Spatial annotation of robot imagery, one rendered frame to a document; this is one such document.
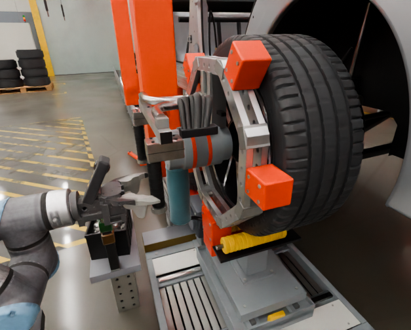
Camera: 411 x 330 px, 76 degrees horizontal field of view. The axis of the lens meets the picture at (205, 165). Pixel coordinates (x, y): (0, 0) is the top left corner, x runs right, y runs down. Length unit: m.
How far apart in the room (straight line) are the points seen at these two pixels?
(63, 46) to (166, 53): 12.52
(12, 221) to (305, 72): 0.75
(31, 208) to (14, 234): 0.06
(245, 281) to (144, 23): 1.16
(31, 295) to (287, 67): 0.74
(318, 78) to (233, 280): 0.88
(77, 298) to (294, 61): 1.44
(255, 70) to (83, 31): 13.21
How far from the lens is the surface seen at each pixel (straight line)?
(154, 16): 1.25
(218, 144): 0.82
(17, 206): 0.70
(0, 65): 9.16
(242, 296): 1.20
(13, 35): 11.80
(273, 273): 1.28
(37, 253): 0.75
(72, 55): 13.71
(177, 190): 1.01
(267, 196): 0.59
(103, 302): 1.55
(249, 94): 0.68
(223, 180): 1.09
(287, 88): 0.66
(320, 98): 0.70
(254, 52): 0.64
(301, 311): 1.29
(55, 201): 0.68
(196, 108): 0.63
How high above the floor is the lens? 1.16
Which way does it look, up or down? 25 degrees down
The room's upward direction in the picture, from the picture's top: 1 degrees counter-clockwise
